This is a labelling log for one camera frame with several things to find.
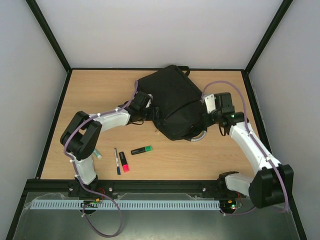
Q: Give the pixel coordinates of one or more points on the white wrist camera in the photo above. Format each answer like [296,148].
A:
[150,98]
[210,102]

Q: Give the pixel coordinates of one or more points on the pink black highlighter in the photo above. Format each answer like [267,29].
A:
[124,162]

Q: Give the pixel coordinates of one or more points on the blue white marker pen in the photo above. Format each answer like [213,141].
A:
[117,162]

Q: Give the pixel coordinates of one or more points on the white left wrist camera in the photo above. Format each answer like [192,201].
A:
[150,98]

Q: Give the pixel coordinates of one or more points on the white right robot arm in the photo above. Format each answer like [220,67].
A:
[272,182]

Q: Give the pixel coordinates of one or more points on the black enclosure frame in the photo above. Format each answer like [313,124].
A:
[35,185]

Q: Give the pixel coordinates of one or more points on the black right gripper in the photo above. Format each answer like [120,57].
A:
[206,119]

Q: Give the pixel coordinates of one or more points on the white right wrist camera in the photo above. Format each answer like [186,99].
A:
[210,102]

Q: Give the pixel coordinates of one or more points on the black student backpack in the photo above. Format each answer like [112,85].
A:
[178,110]

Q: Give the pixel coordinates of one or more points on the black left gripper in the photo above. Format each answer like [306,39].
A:
[152,117]

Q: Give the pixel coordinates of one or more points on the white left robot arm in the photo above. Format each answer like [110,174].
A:
[80,138]

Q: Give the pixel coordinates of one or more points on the green black highlighter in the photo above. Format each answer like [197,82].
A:
[141,150]

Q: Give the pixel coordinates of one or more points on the light blue cable duct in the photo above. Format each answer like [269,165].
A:
[194,205]

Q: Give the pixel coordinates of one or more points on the white green glue stick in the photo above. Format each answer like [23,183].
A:
[97,154]

